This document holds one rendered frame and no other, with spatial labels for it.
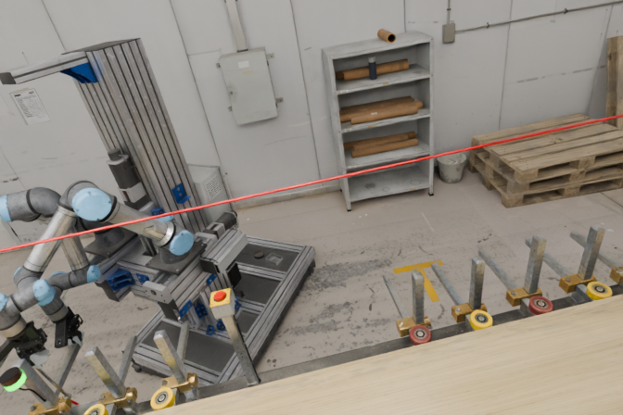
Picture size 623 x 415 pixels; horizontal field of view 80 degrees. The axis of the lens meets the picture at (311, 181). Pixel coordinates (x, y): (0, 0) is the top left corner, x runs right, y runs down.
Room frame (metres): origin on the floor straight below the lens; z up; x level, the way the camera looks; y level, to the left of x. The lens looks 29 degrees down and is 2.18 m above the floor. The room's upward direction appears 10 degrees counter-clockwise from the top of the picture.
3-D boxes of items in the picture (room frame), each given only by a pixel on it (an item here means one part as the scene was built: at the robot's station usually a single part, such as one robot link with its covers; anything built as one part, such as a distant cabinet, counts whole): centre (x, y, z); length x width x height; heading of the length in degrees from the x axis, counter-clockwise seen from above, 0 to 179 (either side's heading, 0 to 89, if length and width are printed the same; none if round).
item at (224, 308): (0.98, 0.40, 1.18); 0.07 x 0.07 x 0.08; 4
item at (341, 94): (3.33, -0.75, 0.78); 0.90 x 0.45 x 1.55; 91
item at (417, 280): (1.03, -0.34, 0.86); 0.04 x 0.04 x 0.48; 4
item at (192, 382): (0.96, 0.68, 0.81); 0.14 x 0.06 x 0.05; 94
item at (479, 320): (0.94, -0.56, 0.85); 0.08 x 0.08 x 0.11
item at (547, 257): (1.17, -1.04, 0.83); 0.44 x 0.03 x 0.04; 4
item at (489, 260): (1.15, -0.79, 0.83); 0.44 x 0.03 x 0.04; 4
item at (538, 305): (0.96, -0.81, 0.85); 0.08 x 0.08 x 0.11
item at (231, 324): (0.98, 0.39, 0.93); 0.05 x 0.05 x 0.45; 4
